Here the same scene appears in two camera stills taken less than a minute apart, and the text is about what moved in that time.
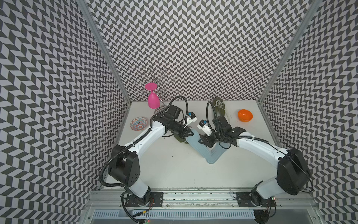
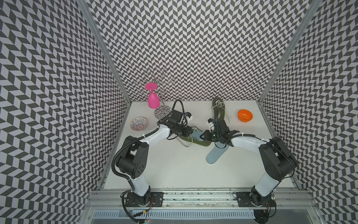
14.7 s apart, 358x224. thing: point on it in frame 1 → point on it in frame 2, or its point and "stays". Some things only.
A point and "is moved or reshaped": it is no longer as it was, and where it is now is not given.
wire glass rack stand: (160, 77) stays
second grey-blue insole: (217, 151) stays
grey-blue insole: (211, 155) is moved or reshaped
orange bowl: (244, 115) stays
